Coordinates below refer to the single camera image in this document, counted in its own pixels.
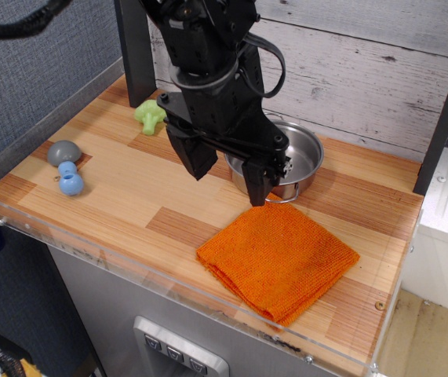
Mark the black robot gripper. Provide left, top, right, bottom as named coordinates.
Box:
left=158, top=50, right=289, bottom=207

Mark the stainless steel pot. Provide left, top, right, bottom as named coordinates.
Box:
left=224, top=113, right=324, bottom=203

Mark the orange knitted cloth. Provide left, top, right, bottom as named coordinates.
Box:
left=196, top=202, right=359, bottom=327

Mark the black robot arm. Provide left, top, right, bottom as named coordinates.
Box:
left=141, top=1, right=290, bottom=207

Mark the green toy broccoli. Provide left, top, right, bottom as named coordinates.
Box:
left=133, top=99, right=166, bottom=136

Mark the blue peanut-shaped toy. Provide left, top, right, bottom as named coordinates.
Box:
left=58, top=161, right=84, bottom=196

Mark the grey half dome toy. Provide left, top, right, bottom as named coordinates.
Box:
left=46, top=140, right=82, bottom=166

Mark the silver button control panel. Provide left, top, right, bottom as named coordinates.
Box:
left=133, top=316, right=230, bottom=376

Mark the white ribbed appliance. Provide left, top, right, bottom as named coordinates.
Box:
left=401, top=148, right=448, bottom=309

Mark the dark grey left post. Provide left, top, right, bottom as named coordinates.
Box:
left=114, top=0, right=157, bottom=108

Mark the dark grey post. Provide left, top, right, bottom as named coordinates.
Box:
left=114, top=0, right=157, bottom=108
left=413, top=94, right=448, bottom=196

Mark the clear acrylic guard rail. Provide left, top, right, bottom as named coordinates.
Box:
left=0, top=62, right=422, bottom=376

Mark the dark grey right post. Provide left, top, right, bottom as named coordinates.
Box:
left=413, top=94, right=448, bottom=196

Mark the black sleeved cable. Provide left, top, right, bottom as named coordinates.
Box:
left=0, top=0, right=71, bottom=40

